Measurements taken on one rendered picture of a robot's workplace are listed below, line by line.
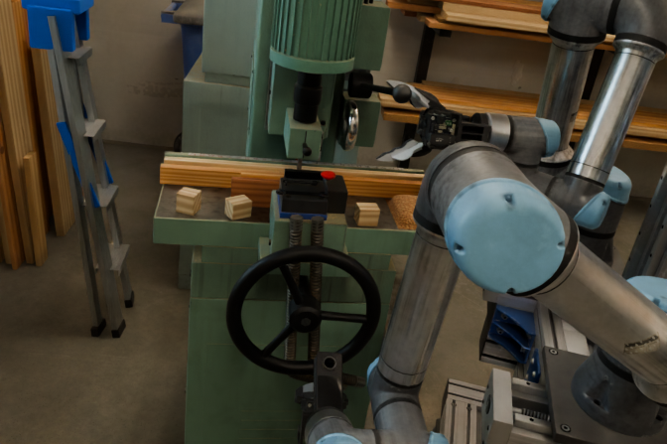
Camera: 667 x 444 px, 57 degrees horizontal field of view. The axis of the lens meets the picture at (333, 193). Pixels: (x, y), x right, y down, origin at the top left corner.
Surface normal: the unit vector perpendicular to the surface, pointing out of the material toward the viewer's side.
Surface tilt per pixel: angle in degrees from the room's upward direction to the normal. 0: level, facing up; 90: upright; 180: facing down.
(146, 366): 0
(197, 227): 90
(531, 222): 86
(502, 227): 86
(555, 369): 0
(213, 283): 90
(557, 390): 0
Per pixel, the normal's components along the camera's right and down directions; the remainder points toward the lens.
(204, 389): 0.13, 0.44
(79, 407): 0.13, -0.90
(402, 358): -0.35, 0.34
